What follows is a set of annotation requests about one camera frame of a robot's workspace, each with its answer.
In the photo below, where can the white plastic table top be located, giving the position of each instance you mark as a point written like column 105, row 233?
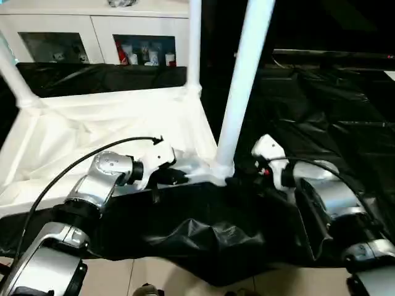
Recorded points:
column 92, row 129

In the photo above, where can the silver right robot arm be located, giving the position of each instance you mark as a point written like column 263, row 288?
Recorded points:
column 333, row 197

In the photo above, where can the black work mat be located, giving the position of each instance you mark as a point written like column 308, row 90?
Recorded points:
column 333, row 154

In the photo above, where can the red bottle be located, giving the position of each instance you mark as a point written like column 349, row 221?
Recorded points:
column 121, row 55

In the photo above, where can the white cabinet with glass doors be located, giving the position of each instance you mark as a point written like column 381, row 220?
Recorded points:
column 92, row 24

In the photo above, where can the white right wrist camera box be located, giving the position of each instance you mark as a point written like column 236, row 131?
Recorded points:
column 268, row 151

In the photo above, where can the grey horizontal rail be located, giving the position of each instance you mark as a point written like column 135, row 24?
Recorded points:
column 336, row 56

